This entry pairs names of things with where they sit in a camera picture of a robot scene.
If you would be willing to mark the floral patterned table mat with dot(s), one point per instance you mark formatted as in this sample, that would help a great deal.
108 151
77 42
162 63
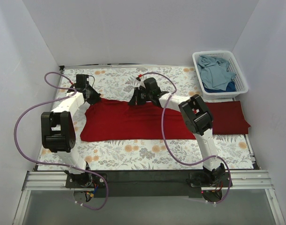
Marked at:
117 83

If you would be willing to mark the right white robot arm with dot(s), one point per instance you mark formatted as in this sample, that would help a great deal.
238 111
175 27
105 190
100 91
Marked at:
197 118

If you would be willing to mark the dark blue t shirt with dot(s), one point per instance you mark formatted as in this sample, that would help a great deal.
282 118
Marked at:
230 88

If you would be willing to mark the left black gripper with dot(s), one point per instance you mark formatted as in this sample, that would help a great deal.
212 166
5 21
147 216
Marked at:
91 95

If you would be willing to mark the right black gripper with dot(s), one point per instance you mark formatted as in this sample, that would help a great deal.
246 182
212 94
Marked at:
138 97

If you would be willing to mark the aluminium frame rail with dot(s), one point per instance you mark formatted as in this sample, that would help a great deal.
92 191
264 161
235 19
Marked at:
243 179

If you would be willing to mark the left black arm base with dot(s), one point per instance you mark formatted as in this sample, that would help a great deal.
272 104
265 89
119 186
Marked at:
84 180

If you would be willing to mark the folded dark red t shirt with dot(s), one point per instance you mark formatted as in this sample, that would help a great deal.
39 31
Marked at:
228 118

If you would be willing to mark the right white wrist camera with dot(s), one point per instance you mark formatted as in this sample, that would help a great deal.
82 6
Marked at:
141 82

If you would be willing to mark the light blue t shirt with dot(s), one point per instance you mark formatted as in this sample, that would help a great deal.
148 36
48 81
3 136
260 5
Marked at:
214 72

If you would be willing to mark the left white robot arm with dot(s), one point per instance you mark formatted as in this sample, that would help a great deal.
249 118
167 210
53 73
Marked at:
58 133

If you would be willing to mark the white plastic basket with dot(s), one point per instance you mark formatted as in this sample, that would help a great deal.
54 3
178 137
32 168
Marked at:
241 86

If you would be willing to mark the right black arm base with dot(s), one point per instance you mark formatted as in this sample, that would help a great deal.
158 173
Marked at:
200 179

